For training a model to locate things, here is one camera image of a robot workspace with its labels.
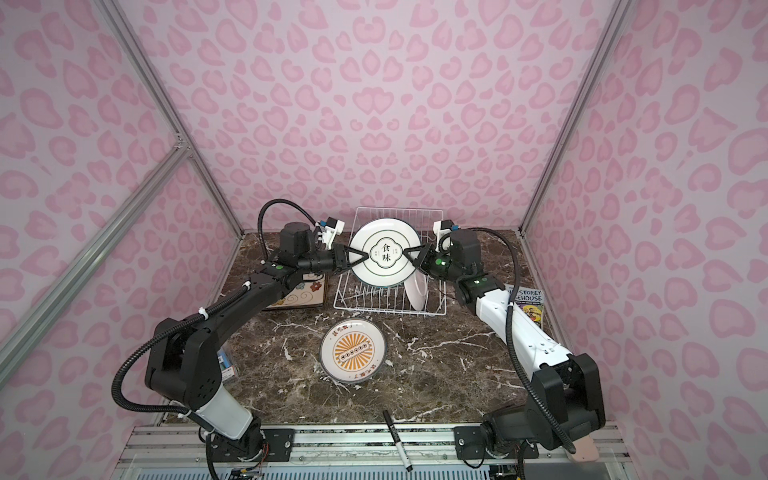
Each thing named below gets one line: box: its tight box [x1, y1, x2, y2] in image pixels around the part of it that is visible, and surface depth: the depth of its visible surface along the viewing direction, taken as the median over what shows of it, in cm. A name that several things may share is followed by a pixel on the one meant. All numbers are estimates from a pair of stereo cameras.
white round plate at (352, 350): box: [319, 318, 386, 384], surface depth 90 cm
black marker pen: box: [382, 410, 413, 472], surface depth 75 cm
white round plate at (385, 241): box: [348, 218, 421, 288], surface depth 80 cm
